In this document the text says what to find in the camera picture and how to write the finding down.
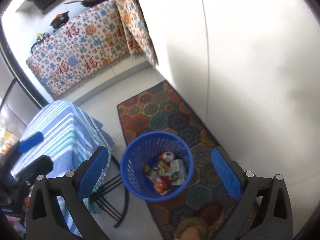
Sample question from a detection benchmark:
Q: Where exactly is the blue striped tablecloth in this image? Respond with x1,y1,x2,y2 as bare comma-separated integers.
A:
10,100,116,238

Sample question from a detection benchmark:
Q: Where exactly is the white drink carton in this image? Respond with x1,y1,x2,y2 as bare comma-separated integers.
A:
171,159,187,186

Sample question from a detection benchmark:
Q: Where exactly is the white kitchen cabinet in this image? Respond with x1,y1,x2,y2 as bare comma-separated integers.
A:
130,0,320,230

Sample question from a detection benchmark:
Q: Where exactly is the colourful hexagon rug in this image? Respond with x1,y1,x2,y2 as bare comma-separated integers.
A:
117,80,253,240

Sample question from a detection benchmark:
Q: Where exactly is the yellow cardboard box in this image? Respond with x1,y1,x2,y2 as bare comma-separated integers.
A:
2,129,18,147

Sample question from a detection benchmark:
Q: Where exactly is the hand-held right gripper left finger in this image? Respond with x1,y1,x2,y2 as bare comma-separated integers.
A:
25,146,111,240

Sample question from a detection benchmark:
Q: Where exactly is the black metal table frame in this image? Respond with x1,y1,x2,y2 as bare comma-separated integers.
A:
89,160,131,228

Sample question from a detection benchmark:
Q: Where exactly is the grey refrigerator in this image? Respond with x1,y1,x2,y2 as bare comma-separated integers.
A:
0,47,51,131

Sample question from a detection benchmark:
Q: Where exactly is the black clay pot red lid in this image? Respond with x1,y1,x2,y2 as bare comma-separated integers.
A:
49,11,70,29

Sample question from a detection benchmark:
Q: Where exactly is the narrow printed blanket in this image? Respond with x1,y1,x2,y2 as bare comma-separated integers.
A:
111,0,159,68

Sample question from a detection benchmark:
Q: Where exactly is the large printed blanket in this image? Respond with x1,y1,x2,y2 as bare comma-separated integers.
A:
26,0,131,101

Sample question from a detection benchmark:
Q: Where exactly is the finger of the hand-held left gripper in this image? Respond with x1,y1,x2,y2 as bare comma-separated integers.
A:
0,131,44,163
14,155,54,179

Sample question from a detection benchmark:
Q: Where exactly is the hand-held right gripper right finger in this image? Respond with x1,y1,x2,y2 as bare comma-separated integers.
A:
211,147,293,240

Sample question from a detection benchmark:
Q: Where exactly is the crushed drink can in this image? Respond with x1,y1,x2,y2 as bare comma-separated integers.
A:
160,152,176,163

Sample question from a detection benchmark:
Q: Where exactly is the blue plastic basket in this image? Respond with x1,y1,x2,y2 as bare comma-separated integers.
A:
120,131,194,203

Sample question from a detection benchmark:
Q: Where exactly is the brown plush slipper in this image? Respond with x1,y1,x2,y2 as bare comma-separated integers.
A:
174,202,226,240

